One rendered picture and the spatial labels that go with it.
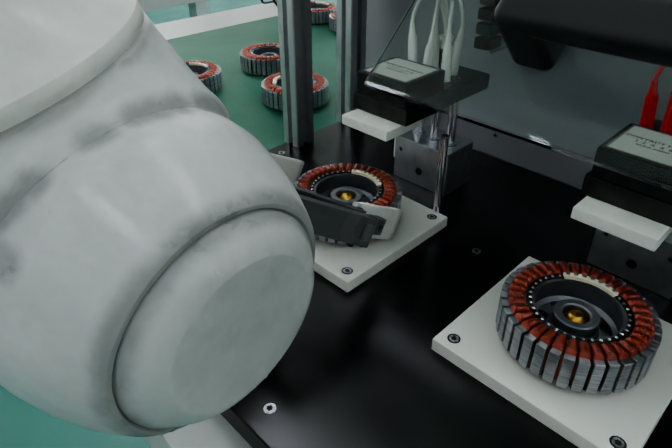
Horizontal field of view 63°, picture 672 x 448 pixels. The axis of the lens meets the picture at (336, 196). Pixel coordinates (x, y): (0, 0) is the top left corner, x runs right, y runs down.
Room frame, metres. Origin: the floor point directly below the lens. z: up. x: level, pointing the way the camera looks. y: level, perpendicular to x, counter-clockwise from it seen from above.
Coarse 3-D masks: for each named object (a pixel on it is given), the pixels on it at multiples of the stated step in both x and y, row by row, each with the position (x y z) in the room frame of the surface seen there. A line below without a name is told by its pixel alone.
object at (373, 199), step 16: (304, 176) 0.50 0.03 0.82; (320, 176) 0.50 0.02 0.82; (336, 176) 0.51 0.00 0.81; (352, 176) 0.51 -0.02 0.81; (368, 176) 0.50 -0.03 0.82; (384, 176) 0.50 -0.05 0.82; (320, 192) 0.49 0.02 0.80; (336, 192) 0.48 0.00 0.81; (352, 192) 0.49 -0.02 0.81; (368, 192) 0.50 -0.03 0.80; (384, 192) 0.47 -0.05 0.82; (400, 192) 0.47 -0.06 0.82; (400, 208) 0.47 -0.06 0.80; (320, 240) 0.43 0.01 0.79; (336, 240) 0.43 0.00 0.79
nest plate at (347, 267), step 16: (416, 208) 0.49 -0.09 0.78; (400, 224) 0.46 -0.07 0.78; (416, 224) 0.46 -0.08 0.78; (432, 224) 0.46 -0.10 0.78; (384, 240) 0.44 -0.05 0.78; (400, 240) 0.44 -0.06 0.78; (416, 240) 0.44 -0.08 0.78; (320, 256) 0.41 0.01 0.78; (336, 256) 0.41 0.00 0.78; (352, 256) 0.41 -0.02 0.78; (368, 256) 0.41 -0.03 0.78; (384, 256) 0.41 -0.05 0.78; (400, 256) 0.43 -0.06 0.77; (320, 272) 0.40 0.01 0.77; (336, 272) 0.39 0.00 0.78; (352, 272) 0.39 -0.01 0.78; (368, 272) 0.39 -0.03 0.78; (352, 288) 0.38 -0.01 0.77
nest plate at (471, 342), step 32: (480, 320) 0.33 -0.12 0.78; (448, 352) 0.30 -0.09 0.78; (480, 352) 0.29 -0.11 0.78; (512, 384) 0.26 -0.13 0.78; (544, 384) 0.26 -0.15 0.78; (640, 384) 0.26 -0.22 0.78; (544, 416) 0.24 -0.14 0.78; (576, 416) 0.24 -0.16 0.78; (608, 416) 0.24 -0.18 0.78; (640, 416) 0.24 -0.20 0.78
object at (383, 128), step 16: (368, 96) 0.52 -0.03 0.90; (384, 96) 0.51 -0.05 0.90; (352, 112) 0.52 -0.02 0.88; (368, 112) 0.52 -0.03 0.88; (384, 112) 0.51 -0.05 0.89; (400, 112) 0.49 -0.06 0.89; (416, 112) 0.50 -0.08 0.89; (432, 112) 0.51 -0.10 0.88; (368, 128) 0.49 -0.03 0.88; (384, 128) 0.48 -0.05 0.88; (400, 128) 0.49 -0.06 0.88; (416, 128) 0.59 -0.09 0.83; (432, 128) 0.58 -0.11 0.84; (448, 128) 0.56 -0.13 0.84
